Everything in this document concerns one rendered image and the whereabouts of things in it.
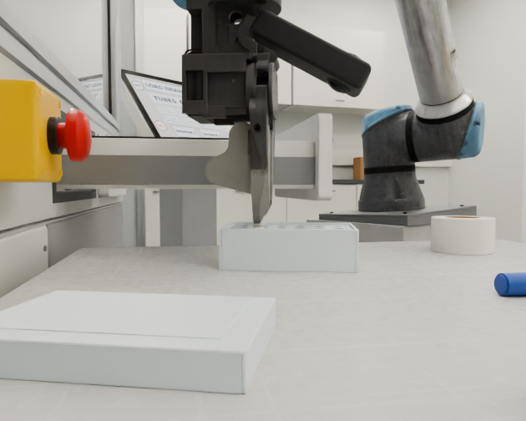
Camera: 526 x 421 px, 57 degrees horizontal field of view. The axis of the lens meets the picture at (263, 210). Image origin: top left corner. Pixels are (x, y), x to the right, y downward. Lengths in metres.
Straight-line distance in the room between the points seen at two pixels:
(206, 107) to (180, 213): 1.18
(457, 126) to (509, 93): 3.90
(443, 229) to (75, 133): 0.40
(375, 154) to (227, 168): 0.71
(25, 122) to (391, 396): 0.30
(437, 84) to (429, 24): 0.12
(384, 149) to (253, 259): 0.72
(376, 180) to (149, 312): 0.92
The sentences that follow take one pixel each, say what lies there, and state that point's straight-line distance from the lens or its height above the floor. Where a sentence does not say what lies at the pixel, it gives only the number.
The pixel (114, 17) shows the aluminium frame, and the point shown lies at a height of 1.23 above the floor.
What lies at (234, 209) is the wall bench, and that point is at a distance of 3.75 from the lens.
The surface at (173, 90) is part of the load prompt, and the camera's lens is 1.67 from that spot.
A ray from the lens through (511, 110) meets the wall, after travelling 4.91.
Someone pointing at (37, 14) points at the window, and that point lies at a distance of 0.66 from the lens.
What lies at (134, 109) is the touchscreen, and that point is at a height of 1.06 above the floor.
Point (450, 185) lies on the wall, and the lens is 5.47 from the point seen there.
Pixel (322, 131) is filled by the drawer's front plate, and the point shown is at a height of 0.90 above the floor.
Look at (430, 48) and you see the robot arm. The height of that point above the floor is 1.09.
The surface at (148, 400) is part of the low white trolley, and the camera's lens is 0.19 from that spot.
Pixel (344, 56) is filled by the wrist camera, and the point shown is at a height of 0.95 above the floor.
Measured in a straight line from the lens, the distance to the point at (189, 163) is 0.60.
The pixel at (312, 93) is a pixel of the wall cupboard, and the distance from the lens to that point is 4.40.
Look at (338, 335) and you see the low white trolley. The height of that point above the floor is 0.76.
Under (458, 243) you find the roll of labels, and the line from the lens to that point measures 0.58.
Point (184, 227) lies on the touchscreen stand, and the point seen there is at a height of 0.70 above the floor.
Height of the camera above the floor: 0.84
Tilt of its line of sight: 3 degrees down
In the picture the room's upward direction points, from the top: straight up
